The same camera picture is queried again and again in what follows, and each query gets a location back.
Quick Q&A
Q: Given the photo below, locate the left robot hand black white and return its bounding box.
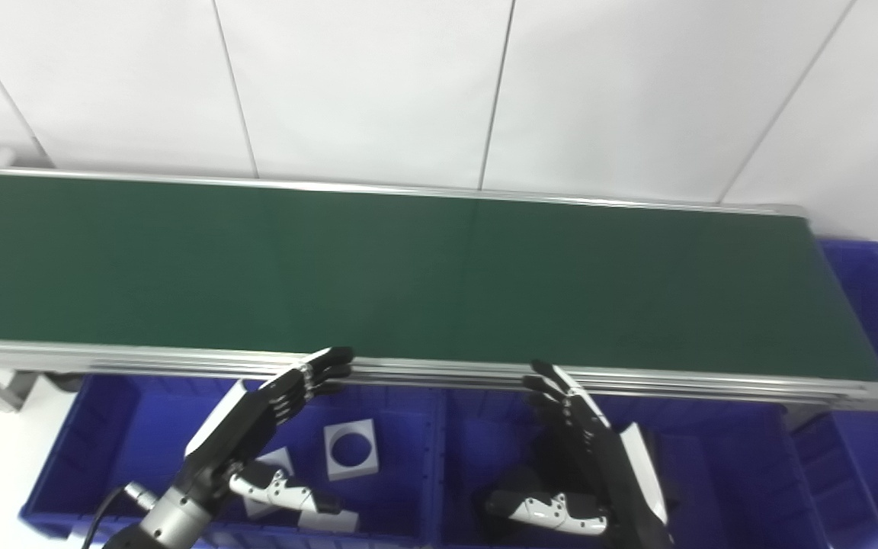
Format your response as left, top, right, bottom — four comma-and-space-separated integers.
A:
178, 346, 355, 515

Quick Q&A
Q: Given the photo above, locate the blue plastic bin with parts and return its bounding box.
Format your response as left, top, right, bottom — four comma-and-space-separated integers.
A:
20, 373, 444, 549

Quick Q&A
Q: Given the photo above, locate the empty blue plastic bin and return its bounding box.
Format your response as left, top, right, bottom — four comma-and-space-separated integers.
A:
437, 384, 817, 549

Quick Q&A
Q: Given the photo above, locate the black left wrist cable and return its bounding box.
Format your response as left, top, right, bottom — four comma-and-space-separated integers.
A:
76, 483, 159, 549

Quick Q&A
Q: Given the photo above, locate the green conveyor belt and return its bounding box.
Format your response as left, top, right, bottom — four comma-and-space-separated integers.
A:
0, 163, 878, 413
0, 173, 878, 383

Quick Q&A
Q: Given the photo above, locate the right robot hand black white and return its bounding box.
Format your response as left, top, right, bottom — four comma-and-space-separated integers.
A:
485, 360, 675, 549

